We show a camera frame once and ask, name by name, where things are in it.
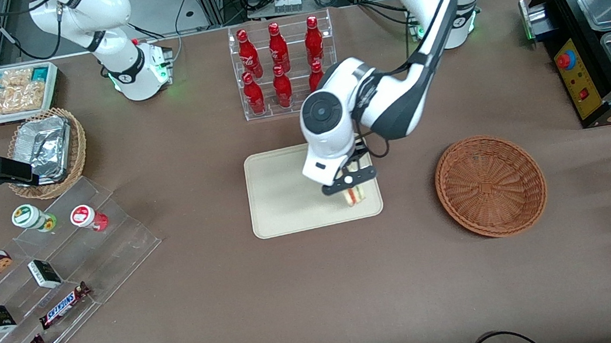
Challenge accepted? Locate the clear bag of crackers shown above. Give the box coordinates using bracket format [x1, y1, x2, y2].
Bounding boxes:
[0, 66, 36, 90]
[0, 81, 49, 116]

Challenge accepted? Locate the triangular sandwich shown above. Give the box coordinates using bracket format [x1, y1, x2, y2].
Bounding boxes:
[343, 184, 370, 208]

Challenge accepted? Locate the red lidded white cup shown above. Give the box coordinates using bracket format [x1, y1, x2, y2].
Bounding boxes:
[68, 201, 111, 236]

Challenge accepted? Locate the white rectangular snack bin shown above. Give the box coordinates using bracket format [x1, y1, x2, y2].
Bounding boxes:
[0, 60, 65, 126]

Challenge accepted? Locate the round brown wicker basket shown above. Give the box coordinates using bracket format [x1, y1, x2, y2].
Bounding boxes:
[430, 128, 554, 246]

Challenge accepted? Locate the beige rectangular tray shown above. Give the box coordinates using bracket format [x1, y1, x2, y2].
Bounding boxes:
[242, 135, 387, 241]

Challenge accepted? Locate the aluminium foil container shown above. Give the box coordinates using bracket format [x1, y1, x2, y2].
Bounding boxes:
[8, 114, 78, 189]

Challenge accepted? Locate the white power strip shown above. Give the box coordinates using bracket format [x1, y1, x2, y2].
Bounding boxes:
[273, 0, 304, 15]

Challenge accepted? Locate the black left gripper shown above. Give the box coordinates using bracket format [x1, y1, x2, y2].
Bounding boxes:
[318, 149, 380, 203]

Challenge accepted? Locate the green lidded white cup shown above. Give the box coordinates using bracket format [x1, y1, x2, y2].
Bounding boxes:
[9, 200, 59, 237]

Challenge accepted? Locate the light wicker basket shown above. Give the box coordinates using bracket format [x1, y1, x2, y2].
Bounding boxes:
[0, 104, 94, 204]

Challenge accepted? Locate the red cola bottle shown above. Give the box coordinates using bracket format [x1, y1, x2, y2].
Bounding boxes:
[241, 70, 267, 116]
[265, 21, 292, 75]
[236, 28, 265, 81]
[270, 64, 296, 111]
[305, 60, 328, 94]
[301, 14, 328, 71]

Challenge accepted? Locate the clear acrylic bottle rack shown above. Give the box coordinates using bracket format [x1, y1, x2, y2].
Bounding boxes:
[226, 8, 344, 124]

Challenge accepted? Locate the clear acrylic step display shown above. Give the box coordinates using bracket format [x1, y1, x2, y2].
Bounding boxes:
[0, 166, 176, 343]

